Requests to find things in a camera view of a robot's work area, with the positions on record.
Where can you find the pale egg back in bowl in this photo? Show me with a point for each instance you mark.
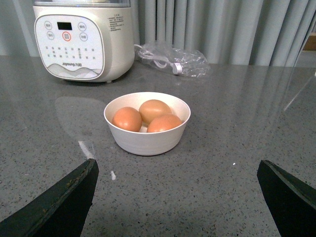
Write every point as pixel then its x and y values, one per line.
pixel 152 109

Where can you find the white round bowl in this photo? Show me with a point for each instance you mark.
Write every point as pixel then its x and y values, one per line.
pixel 143 143

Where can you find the cardboard box in background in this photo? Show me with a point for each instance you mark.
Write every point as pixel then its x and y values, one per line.
pixel 310 44

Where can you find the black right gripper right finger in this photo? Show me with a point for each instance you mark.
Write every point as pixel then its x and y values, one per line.
pixel 291 202

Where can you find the brown egg left in bowl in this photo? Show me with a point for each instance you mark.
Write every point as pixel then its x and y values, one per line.
pixel 127 118

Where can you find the white Joyoung blender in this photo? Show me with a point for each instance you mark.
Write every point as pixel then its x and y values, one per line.
pixel 85 40

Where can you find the brown egg in bowl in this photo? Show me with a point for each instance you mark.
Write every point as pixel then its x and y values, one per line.
pixel 127 118
pixel 164 123

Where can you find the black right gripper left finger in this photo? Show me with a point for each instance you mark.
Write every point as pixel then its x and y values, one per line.
pixel 60 211

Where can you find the brown egg front in bowl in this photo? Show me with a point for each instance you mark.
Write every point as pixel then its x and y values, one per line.
pixel 164 123

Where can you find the clear plastic bag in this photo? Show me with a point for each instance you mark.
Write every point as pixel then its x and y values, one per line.
pixel 179 62

